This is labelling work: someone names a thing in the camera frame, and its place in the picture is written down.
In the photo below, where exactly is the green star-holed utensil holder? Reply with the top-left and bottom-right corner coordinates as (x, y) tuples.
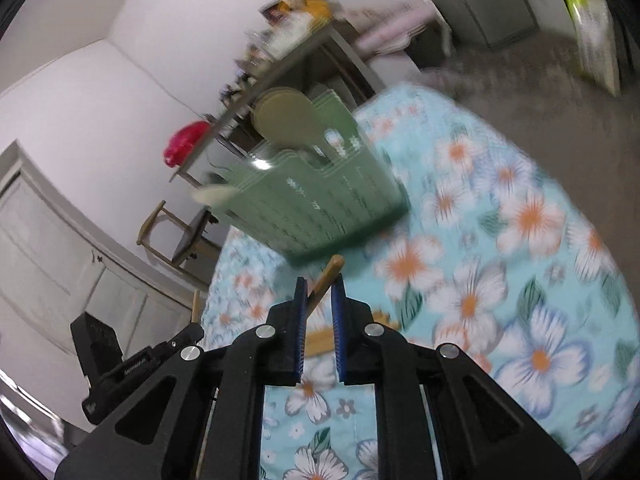
(207, 87), (412, 266)

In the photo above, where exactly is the grey refrigerator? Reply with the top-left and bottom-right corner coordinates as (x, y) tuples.
(435, 0), (541, 50)

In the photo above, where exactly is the white panel door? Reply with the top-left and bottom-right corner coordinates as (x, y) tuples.
(0, 142), (201, 361)

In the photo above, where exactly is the cream rice paddle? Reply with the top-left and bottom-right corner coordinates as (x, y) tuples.
(252, 87), (332, 155)

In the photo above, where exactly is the pink bedding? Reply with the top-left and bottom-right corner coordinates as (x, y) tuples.
(357, 2), (437, 57)

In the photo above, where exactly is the yellow printed sack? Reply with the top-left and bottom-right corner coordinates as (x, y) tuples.
(560, 0), (623, 97)

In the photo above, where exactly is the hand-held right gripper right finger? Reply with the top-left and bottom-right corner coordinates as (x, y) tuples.
(331, 280), (583, 480)

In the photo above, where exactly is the red bag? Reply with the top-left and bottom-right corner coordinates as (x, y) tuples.
(163, 121), (211, 168)

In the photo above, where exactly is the grey-legged desk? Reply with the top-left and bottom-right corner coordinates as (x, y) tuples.
(170, 25), (381, 192)

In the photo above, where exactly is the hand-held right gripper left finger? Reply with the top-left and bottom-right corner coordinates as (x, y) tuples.
(54, 277), (311, 480)

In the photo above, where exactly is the wooden chair with dark seat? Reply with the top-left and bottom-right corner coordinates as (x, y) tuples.
(137, 200), (227, 282)

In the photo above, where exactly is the cream plastic soup ladle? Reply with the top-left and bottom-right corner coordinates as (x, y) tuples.
(192, 184), (237, 207)

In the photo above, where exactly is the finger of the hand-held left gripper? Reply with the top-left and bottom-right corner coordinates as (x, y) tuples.
(169, 324), (204, 348)

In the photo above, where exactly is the floral blue tablecloth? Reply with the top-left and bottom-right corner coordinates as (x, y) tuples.
(200, 82), (636, 480)

